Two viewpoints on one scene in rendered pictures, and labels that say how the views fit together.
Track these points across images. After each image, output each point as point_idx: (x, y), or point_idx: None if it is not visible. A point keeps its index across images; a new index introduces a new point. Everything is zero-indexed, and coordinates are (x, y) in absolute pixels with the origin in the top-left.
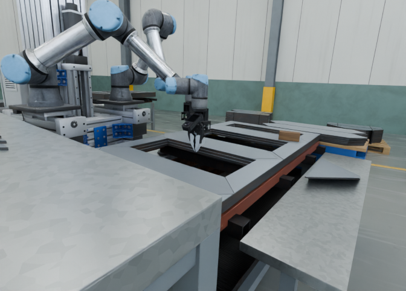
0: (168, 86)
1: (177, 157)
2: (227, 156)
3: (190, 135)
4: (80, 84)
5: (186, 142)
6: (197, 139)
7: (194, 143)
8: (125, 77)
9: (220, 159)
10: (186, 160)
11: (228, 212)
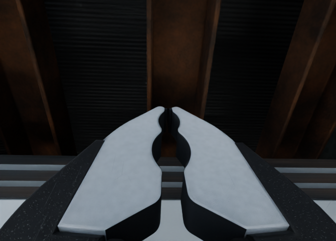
0: None
1: (318, 155)
2: (9, 177)
3: (268, 195)
4: None
5: (313, 199)
6: (128, 171)
7: (177, 143)
8: None
9: (58, 157)
10: (273, 153)
11: None
